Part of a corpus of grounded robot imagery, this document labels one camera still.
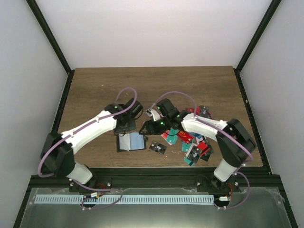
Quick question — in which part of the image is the black frame post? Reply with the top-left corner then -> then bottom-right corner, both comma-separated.
234,0 -> 282,72
25,0 -> 72,74

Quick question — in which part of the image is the black VIP card right pile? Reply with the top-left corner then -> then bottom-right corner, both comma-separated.
185,145 -> 203,166

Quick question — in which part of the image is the red card with gold text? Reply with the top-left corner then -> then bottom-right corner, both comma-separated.
177,131 -> 194,144

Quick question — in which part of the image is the red card right pile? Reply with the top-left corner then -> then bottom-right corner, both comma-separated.
197,141 -> 211,155

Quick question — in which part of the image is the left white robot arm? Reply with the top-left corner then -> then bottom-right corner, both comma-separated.
38,98 -> 143,192

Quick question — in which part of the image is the teal VIP card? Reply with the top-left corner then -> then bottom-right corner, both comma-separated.
181,142 -> 192,152

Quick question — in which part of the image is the white card red circle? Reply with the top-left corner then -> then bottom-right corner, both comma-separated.
161,133 -> 169,140

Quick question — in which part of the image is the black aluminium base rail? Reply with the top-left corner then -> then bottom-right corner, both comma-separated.
30,167 -> 283,193

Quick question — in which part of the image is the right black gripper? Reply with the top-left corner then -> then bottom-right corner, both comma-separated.
139,116 -> 171,135

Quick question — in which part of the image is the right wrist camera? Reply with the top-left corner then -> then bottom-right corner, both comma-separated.
146,109 -> 162,122

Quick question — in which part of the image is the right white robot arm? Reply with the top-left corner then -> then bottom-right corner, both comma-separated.
139,98 -> 257,191

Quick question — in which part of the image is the black leather card holder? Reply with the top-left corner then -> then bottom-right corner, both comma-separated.
116,133 -> 146,152

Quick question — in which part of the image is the light blue cable duct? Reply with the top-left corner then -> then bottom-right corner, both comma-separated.
34,194 -> 214,205

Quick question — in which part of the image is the left black frame post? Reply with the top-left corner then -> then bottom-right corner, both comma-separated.
25,0 -> 72,74

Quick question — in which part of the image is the teal card upper pile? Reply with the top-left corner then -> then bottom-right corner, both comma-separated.
166,128 -> 179,144

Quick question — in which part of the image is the right black frame post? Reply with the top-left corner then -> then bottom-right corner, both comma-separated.
234,0 -> 282,72

